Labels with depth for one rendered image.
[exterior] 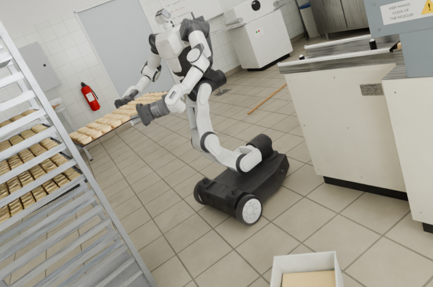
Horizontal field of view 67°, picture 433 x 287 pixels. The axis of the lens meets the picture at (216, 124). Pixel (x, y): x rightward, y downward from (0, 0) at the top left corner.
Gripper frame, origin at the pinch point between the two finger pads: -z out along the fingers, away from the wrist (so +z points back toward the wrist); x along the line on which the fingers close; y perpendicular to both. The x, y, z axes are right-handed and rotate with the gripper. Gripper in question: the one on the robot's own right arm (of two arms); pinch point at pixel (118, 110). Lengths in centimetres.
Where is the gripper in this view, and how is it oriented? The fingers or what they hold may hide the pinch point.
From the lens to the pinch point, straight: 219.4
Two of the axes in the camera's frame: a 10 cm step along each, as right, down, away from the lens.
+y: 9.3, -3.0, -2.3
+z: 1.0, -3.8, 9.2
